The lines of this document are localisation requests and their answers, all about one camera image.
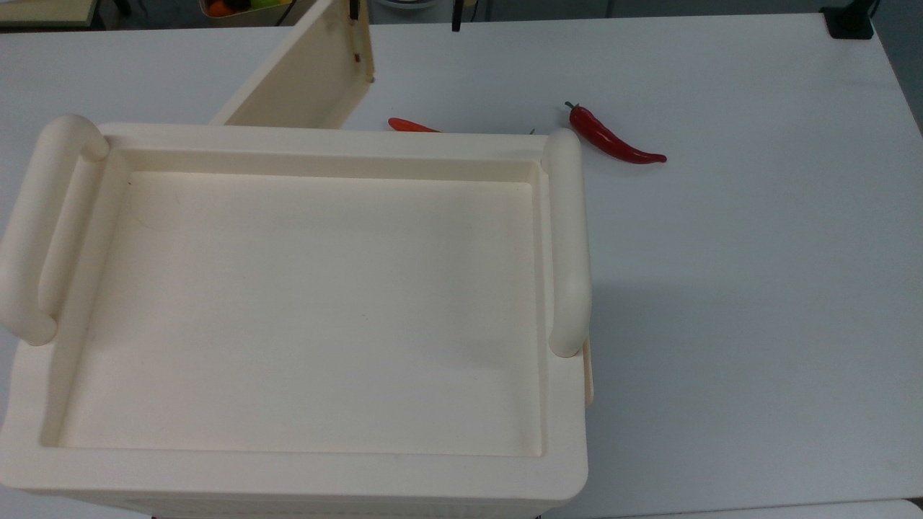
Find cream plastic cabinet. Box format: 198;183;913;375
0;113;596;519

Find black table clamp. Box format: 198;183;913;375
821;0;879;41

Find box of toy fruit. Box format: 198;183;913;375
198;0;298;27

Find wooden board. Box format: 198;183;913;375
0;0;100;30

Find red chili pepper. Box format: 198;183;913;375
564;101;668;166

